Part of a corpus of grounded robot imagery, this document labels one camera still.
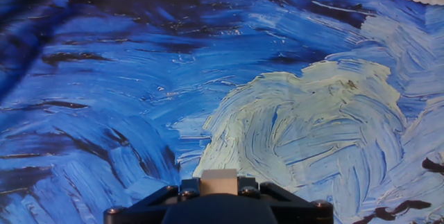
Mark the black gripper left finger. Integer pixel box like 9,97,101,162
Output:
103,177,202,224

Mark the painted wheat field cloth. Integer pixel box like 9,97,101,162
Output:
0,0,444,224

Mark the small wooden block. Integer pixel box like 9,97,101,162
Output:
200,169,239,196

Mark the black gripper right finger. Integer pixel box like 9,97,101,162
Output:
237,177,334,224

